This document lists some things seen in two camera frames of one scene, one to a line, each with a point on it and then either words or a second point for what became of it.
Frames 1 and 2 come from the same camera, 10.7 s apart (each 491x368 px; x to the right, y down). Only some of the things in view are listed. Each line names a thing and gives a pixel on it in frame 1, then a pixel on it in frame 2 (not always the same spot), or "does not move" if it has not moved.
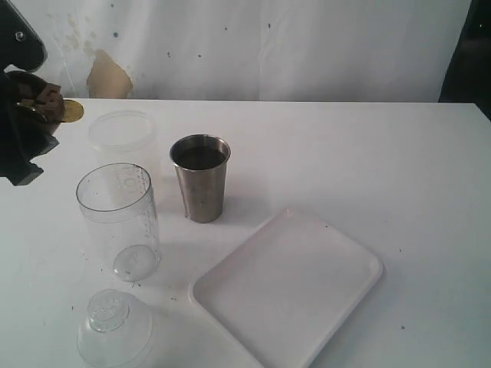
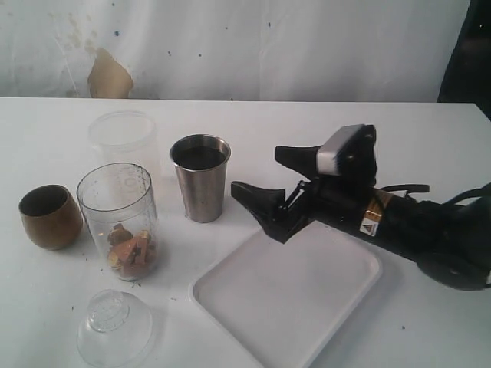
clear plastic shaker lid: [118, 332] does not move
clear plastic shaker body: [117, 203] does not move
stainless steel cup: [201, 160] does not move
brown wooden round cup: [44, 99] → [51, 216]
